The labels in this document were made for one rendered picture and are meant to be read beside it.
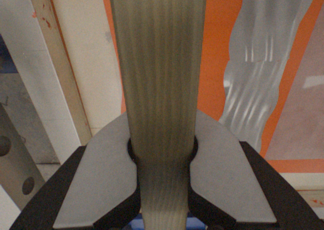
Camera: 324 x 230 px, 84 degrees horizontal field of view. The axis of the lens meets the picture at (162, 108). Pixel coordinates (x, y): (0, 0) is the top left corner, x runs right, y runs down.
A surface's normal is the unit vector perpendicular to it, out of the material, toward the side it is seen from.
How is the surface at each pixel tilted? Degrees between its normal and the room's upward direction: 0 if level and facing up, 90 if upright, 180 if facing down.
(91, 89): 0
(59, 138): 0
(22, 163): 90
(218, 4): 0
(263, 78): 32
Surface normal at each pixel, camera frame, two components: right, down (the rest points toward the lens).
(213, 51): 0.01, 0.52
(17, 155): 1.00, -0.03
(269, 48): -0.53, 0.56
